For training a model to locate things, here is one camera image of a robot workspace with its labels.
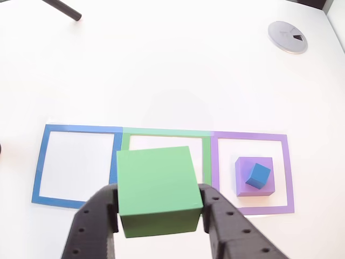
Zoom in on blue square frame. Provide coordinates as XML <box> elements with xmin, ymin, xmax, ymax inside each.
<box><xmin>31</xmin><ymin>124</ymin><xmax>124</xmax><ymax>210</ymax></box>

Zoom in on green square block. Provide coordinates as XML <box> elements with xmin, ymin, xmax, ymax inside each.
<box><xmin>115</xmin><ymin>146</ymin><xmax>204</xmax><ymax>238</ymax></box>

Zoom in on green square frame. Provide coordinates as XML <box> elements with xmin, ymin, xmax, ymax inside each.
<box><xmin>120</xmin><ymin>127</ymin><xmax>213</xmax><ymax>187</ymax></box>

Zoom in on silver round cable grommet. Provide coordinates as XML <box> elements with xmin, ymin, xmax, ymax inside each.
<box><xmin>267</xmin><ymin>21</ymin><xmax>309</xmax><ymax>54</ymax></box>

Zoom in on dark window post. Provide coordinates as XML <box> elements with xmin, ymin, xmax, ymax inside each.
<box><xmin>293</xmin><ymin>0</ymin><xmax>334</xmax><ymax>13</ymax></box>

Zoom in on small blue cube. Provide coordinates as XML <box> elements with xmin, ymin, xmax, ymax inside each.
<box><xmin>245</xmin><ymin>162</ymin><xmax>272</xmax><ymax>189</ymax></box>

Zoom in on black camera tripod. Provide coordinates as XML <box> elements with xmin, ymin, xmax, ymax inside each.
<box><xmin>0</xmin><ymin>0</ymin><xmax>82</xmax><ymax>160</ymax></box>

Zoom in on purple square frame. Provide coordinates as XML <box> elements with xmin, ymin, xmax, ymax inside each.
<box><xmin>210</xmin><ymin>131</ymin><xmax>295</xmax><ymax>216</ymax></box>

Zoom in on purple square block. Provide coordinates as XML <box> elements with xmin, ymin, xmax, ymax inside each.
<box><xmin>234</xmin><ymin>156</ymin><xmax>276</xmax><ymax>197</ymax></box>

